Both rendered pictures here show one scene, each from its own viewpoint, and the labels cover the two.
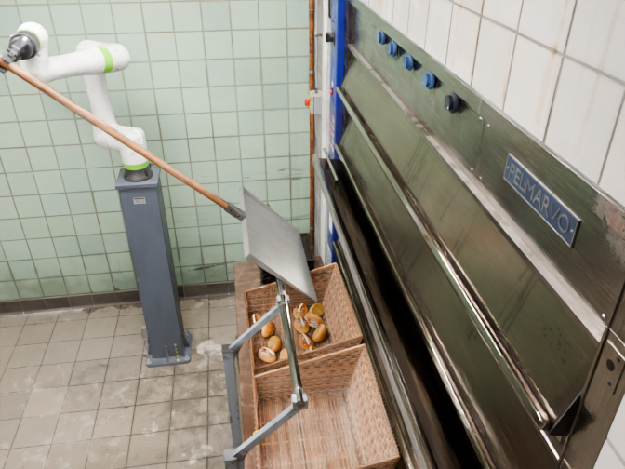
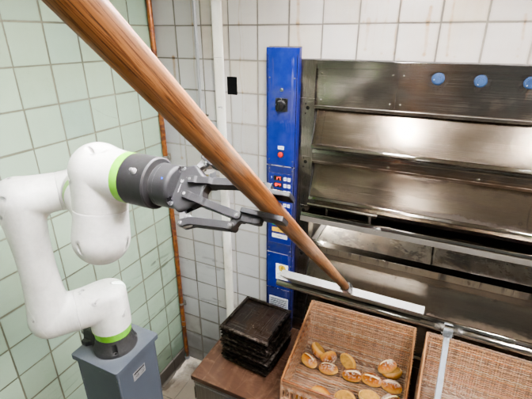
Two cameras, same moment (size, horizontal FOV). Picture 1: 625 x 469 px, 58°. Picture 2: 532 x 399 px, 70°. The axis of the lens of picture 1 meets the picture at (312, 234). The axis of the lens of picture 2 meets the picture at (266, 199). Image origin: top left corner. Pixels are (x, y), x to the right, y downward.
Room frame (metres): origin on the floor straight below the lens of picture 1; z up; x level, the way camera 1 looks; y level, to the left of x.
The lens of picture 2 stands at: (1.58, 1.46, 2.20)
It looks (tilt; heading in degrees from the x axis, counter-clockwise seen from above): 23 degrees down; 304
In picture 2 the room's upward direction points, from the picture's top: straight up
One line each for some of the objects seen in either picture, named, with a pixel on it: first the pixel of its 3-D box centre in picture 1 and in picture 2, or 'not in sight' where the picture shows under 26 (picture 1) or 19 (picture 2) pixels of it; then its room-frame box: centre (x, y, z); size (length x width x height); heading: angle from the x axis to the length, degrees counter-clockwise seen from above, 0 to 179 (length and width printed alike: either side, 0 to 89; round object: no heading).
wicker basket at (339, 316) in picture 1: (299, 324); (349, 363); (2.02, 0.06, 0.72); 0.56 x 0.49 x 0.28; 10
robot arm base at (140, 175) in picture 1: (139, 166); (102, 332); (2.66, 0.90, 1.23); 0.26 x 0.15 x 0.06; 9
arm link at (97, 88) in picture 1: (100, 97); (42, 261); (2.67, 1.02, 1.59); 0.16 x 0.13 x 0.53; 63
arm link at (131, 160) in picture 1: (131, 146); (104, 309); (2.61, 0.90, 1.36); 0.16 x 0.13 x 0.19; 63
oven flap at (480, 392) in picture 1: (403, 233); (522, 212); (1.49, -0.28, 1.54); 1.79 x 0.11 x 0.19; 8
